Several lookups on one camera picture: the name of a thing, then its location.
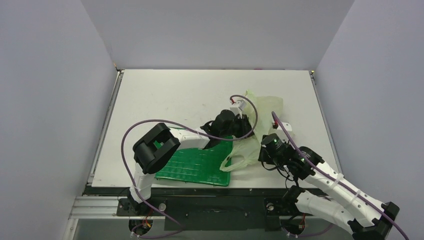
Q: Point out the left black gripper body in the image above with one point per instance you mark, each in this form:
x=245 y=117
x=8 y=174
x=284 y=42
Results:
x=238 y=128

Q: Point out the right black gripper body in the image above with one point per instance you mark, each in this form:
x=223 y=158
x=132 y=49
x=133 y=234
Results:
x=265 y=153

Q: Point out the translucent pale green plastic bag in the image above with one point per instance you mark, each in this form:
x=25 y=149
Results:
x=246 y=152

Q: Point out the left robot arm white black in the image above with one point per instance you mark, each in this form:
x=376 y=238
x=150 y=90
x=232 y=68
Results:
x=154 y=149

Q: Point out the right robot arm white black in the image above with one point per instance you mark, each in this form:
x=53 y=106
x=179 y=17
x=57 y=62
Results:
x=348 y=207

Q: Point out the green plastic tray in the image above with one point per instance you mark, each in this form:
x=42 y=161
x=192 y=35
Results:
x=200 y=166

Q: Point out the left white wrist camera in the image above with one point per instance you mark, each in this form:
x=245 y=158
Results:
x=238 y=106

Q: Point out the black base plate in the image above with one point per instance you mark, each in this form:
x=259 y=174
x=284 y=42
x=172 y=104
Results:
x=205 y=209

